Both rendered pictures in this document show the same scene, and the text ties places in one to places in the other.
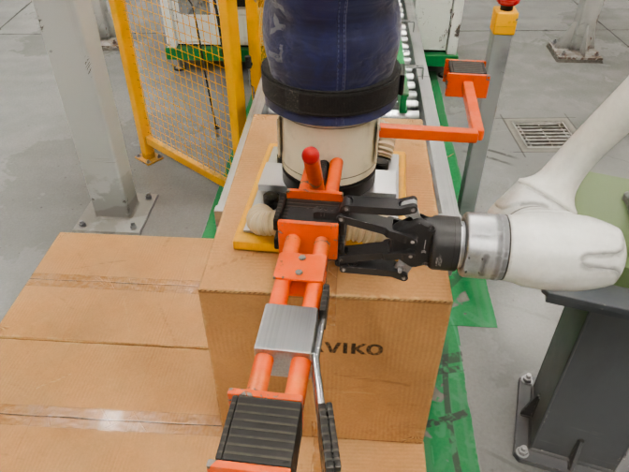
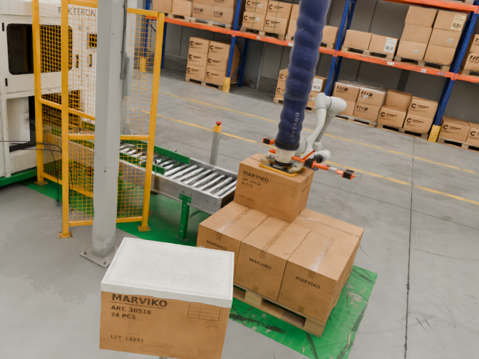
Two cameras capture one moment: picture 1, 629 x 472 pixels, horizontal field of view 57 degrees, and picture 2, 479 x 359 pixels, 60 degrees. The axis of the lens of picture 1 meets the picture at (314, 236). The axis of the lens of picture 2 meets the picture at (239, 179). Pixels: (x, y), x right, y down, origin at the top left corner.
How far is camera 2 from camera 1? 358 cm
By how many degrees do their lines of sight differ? 61
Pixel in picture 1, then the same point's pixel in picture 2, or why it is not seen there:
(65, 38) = (112, 172)
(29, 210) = (67, 276)
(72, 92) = (109, 196)
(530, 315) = not seen: hidden behind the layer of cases
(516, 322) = not seen: hidden behind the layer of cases
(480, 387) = not seen: hidden behind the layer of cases
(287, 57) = (295, 139)
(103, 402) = (274, 232)
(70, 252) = (212, 224)
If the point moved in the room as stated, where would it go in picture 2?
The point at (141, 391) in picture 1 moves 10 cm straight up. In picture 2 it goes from (274, 227) to (276, 217)
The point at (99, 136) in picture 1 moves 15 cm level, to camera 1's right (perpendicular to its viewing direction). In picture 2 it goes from (113, 213) to (124, 206)
